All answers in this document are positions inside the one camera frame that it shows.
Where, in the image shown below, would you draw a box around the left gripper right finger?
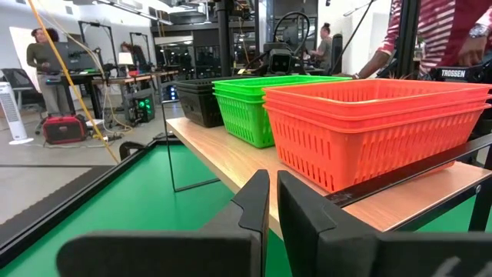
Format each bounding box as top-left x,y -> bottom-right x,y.
276,169 -> 492,277

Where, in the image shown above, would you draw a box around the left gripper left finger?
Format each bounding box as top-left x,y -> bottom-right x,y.
56,169 -> 271,277

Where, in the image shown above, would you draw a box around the orange slotted plastic basket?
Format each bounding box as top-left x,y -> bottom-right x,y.
263,102 -> 492,194
261,78 -> 492,117
262,95 -> 492,126

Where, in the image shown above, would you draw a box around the black slotted plastic basket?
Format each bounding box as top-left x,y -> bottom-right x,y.
174,84 -> 218,95
172,75 -> 231,89
175,88 -> 231,129

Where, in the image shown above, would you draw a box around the green slotted plastic basket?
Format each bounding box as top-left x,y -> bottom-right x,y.
213,94 -> 276,149
212,88 -> 267,105
211,74 -> 353,102

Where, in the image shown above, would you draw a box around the green table mat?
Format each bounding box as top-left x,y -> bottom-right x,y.
0,144 -> 492,277

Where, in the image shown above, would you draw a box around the wooden board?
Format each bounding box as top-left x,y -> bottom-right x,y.
160,98 -> 492,238

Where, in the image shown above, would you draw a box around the black computer green lights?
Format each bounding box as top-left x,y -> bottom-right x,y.
128,90 -> 157,124

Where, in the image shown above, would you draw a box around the red and black bag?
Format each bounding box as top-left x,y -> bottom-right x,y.
42,114 -> 89,145

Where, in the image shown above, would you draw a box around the wooden work table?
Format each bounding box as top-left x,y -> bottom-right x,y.
68,70 -> 180,120

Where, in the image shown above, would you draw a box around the person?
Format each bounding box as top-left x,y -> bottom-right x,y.
309,22 -> 334,72
25,27 -> 72,116
121,41 -> 149,74
355,0 -> 492,80

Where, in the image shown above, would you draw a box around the white tower fan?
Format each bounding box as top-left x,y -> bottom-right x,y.
0,81 -> 35,146

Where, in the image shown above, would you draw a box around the black monitor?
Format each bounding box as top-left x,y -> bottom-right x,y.
57,41 -> 98,72

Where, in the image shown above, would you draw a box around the black office chair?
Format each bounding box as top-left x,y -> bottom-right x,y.
0,68 -> 47,116

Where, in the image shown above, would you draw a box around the silver wristwatch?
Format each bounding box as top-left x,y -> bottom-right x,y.
468,23 -> 491,39

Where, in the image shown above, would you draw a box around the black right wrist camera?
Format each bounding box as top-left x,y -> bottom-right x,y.
268,51 -> 298,75

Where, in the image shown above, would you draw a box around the yellow hanging cable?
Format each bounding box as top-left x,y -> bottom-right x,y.
25,0 -> 121,165

